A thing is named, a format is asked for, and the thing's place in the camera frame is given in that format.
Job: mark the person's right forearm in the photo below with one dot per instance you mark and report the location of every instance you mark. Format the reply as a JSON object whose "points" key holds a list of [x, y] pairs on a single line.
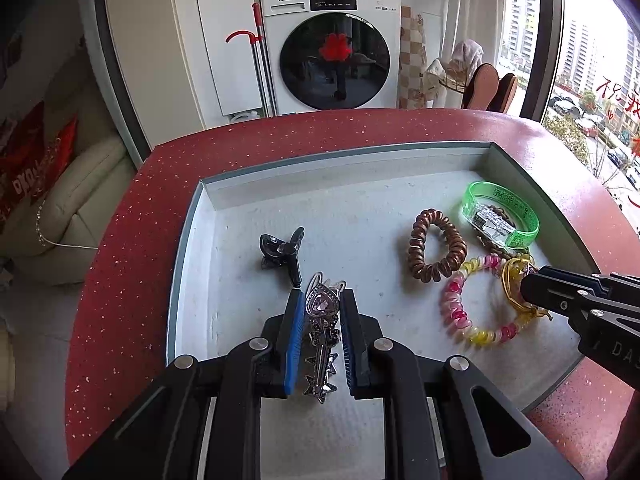
{"points": [[627, 445]]}

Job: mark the pale yellow bag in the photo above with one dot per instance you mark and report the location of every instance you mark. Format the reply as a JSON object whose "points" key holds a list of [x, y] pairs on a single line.
{"points": [[437, 85]]}

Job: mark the white curtain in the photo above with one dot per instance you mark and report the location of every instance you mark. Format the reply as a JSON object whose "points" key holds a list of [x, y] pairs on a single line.
{"points": [[472, 5]]}

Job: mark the brown round-back chair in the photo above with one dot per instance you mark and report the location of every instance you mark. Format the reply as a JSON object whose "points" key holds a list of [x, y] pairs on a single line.
{"points": [[482, 87], [506, 95]]}

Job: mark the pale cloth on chair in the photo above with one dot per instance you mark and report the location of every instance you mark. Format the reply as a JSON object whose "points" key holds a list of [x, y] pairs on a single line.
{"points": [[467, 57]]}

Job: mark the white tall cabinet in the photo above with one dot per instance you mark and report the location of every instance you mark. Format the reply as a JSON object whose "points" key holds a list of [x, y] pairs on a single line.
{"points": [[225, 35]]}

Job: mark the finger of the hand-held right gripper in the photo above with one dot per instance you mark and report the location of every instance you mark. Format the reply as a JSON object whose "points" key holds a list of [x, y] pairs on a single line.
{"points": [[575, 272], [555, 292]]}

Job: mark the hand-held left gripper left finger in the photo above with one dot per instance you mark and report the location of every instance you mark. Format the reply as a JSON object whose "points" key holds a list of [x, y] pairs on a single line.
{"points": [[295, 345]]}

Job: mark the silver heart hair clip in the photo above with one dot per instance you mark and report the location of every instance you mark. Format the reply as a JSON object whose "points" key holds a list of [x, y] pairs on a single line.
{"points": [[320, 305]]}

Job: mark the black hair claw clip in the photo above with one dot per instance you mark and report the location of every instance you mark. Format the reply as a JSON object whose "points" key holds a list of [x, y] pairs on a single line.
{"points": [[286, 250]]}

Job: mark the red embroidered cushion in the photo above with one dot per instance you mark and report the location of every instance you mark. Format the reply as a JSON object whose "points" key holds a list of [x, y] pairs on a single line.
{"points": [[55, 155]]}

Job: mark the grey shallow tray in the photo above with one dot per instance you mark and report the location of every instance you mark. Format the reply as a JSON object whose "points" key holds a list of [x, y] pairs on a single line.
{"points": [[350, 220]]}

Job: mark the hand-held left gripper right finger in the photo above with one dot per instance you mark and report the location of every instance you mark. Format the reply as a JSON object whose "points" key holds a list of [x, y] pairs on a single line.
{"points": [[350, 350]]}

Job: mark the white front-load washing machine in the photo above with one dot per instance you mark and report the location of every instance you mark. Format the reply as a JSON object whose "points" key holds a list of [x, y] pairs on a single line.
{"points": [[272, 60]]}

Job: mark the red flower sticker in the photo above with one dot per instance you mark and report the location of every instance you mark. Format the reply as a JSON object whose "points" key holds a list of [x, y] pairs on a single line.
{"points": [[335, 47]]}

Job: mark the checkered folded board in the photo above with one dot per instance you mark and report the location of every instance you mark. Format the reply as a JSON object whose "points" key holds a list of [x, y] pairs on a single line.
{"points": [[412, 60]]}

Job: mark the red printed cushion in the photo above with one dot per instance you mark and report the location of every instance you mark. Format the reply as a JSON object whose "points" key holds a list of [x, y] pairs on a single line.
{"points": [[17, 170]]}

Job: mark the cream leather sofa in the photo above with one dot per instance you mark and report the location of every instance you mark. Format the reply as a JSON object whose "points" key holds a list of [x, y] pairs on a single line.
{"points": [[85, 195]]}

